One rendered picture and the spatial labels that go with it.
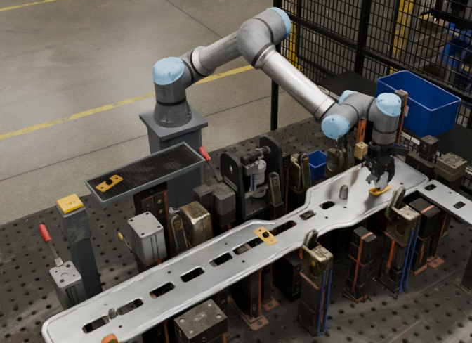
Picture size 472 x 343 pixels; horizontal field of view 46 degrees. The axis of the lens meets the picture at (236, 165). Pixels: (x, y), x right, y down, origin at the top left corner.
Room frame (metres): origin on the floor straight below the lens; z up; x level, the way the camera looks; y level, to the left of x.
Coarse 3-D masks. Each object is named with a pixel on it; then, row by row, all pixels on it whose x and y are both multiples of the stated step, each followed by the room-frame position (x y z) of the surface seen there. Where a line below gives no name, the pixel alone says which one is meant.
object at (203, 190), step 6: (204, 186) 1.43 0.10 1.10; (198, 192) 1.40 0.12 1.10; (204, 192) 1.40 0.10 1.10; (210, 192) 1.40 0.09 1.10; (198, 198) 1.39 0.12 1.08; (204, 198) 1.39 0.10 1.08; (210, 198) 1.40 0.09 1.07; (204, 204) 1.39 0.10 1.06; (210, 204) 1.40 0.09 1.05; (210, 210) 1.41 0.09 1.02
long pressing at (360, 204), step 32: (320, 192) 1.51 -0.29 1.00; (352, 192) 1.51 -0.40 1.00; (384, 192) 1.50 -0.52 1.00; (256, 224) 1.35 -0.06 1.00; (320, 224) 1.34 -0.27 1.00; (352, 224) 1.34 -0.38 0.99; (192, 256) 1.21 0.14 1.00; (256, 256) 1.21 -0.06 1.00; (128, 288) 1.09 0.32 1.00; (192, 288) 1.08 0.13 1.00; (224, 288) 1.09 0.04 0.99; (64, 320) 0.98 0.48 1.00; (128, 320) 0.98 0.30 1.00; (160, 320) 0.98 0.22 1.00
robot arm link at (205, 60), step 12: (264, 12) 1.77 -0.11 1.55; (276, 12) 1.77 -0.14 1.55; (276, 24) 1.72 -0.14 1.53; (288, 24) 1.76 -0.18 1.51; (228, 36) 1.86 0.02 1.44; (276, 36) 1.70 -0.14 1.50; (288, 36) 1.78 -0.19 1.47; (204, 48) 1.92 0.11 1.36; (216, 48) 1.86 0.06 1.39; (228, 48) 1.82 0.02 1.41; (192, 60) 1.91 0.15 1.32; (204, 60) 1.89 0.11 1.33; (216, 60) 1.86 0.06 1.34; (228, 60) 1.85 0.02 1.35; (204, 72) 1.90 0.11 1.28
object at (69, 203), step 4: (68, 196) 1.32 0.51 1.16; (72, 196) 1.32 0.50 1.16; (76, 196) 1.32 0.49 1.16; (60, 200) 1.30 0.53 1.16; (64, 200) 1.30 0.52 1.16; (68, 200) 1.30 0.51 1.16; (72, 200) 1.30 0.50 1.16; (76, 200) 1.30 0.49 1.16; (80, 200) 1.30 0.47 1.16; (60, 204) 1.28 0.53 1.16; (64, 204) 1.28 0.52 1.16; (68, 204) 1.28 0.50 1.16; (72, 204) 1.28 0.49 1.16; (76, 204) 1.28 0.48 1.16; (80, 204) 1.28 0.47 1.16; (60, 208) 1.27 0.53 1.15; (64, 208) 1.26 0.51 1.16; (68, 208) 1.26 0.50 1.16; (72, 208) 1.27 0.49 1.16; (76, 208) 1.27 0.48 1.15; (64, 212) 1.25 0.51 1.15
